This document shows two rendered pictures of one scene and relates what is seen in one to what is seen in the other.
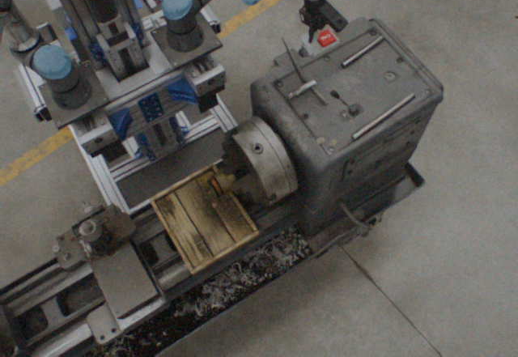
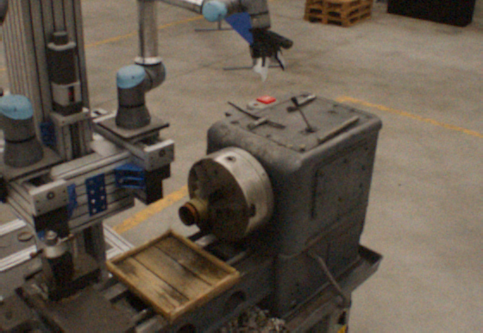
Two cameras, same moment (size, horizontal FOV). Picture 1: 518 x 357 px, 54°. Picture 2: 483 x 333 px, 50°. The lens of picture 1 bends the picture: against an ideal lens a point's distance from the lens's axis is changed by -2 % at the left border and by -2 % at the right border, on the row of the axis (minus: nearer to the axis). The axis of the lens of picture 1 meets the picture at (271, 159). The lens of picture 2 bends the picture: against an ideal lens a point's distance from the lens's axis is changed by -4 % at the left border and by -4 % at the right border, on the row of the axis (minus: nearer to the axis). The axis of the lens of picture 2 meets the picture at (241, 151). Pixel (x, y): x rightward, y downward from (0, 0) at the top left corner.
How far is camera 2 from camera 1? 1.15 m
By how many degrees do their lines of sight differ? 39
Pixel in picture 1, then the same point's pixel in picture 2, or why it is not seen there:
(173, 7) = (129, 75)
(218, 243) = (194, 290)
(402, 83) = (344, 116)
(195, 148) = not seen: hidden behind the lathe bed
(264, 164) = (240, 170)
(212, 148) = not seen: hidden behind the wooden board
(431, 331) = not seen: outside the picture
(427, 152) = (366, 285)
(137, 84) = (85, 162)
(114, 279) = (78, 318)
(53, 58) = (18, 101)
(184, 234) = (152, 287)
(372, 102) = (324, 125)
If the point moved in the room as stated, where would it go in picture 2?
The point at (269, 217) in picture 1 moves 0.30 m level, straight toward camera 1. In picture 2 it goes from (244, 266) to (274, 324)
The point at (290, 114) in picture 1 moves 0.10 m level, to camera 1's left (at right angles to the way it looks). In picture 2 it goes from (254, 136) to (227, 139)
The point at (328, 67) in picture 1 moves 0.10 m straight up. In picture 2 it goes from (276, 112) to (277, 89)
